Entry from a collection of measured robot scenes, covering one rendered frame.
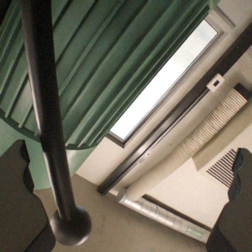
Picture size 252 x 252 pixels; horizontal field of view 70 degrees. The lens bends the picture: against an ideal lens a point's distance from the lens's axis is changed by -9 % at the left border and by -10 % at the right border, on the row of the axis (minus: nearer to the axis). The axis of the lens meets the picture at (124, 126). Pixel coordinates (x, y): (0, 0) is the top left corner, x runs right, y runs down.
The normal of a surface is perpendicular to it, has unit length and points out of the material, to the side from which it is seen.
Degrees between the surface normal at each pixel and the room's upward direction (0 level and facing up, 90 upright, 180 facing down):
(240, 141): 90
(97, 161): 90
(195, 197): 90
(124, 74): 90
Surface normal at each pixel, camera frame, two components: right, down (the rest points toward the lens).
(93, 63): 0.23, 0.63
